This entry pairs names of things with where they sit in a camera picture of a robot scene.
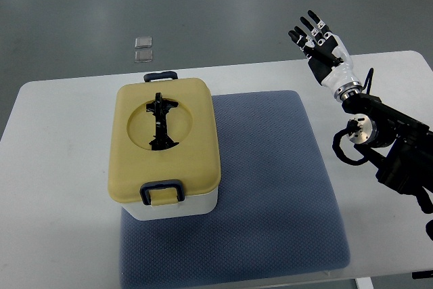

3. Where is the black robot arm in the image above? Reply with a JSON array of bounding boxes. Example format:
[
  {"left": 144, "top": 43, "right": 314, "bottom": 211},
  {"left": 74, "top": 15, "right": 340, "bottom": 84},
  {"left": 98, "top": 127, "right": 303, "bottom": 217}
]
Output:
[{"left": 332, "top": 68, "right": 432, "bottom": 215}]

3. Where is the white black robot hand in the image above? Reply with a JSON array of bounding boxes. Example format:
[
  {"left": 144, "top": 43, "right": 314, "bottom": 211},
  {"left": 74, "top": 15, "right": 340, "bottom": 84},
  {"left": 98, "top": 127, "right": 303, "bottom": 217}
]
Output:
[{"left": 288, "top": 10, "right": 363, "bottom": 102}]

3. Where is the yellow storage box lid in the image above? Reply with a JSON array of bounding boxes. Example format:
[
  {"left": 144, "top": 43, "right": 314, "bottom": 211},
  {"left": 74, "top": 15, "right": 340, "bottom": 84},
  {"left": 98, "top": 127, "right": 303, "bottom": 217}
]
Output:
[{"left": 108, "top": 77, "right": 221, "bottom": 206}]

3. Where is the white table leg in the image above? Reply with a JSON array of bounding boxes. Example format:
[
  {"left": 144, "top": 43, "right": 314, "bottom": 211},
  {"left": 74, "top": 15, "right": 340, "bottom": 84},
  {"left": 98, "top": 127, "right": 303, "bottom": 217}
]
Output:
[{"left": 355, "top": 277, "right": 374, "bottom": 289}]

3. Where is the white storage box base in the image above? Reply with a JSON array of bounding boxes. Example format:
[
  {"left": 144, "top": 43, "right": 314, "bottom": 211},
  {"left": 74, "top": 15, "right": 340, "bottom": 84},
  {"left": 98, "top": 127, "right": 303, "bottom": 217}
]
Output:
[{"left": 121, "top": 187, "right": 219, "bottom": 221}]

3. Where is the blue grey fabric mat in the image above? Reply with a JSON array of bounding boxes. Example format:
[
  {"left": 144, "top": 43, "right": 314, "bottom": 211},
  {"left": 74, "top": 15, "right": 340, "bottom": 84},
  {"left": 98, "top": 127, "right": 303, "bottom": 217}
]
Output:
[{"left": 120, "top": 91, "right": 350, "bottom": 288}]

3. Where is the upper floor metal plate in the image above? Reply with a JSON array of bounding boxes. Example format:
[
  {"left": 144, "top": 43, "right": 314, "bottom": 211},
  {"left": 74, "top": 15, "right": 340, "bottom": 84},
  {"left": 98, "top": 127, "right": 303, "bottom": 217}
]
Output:
[{"left": 135, "top": 36, "right": 152, "bottom": 49}]

